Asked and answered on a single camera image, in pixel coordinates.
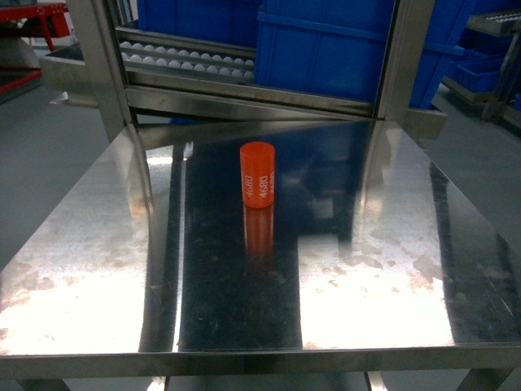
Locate orange cylindrical capacitor 4680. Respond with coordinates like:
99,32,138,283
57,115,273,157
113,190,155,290
239,141,275,209

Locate large blue plastic crate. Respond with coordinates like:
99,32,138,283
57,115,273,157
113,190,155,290
254,0,475,109

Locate stainless steel roller rack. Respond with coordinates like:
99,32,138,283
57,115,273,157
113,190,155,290
40,1,440,139

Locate blue crate back left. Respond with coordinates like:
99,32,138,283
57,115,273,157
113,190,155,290
138,0,262,47

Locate small blue bins on shelf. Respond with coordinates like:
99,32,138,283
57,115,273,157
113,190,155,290
445,29,514,93

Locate red metal frame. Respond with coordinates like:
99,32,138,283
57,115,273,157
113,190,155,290
1,1,70,94

